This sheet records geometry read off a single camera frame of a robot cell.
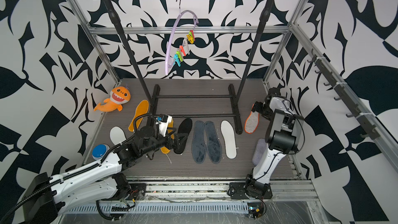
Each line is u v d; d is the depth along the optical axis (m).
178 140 0.65
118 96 1.01
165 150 0.85
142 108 1.05
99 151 0.86
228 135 0.92
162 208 0.78
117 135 0.92
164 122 0.66
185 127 0.98
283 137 0.53
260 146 0.85
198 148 0.87
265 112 0.84
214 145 0.89
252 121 0.98
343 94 0.55
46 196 0.40
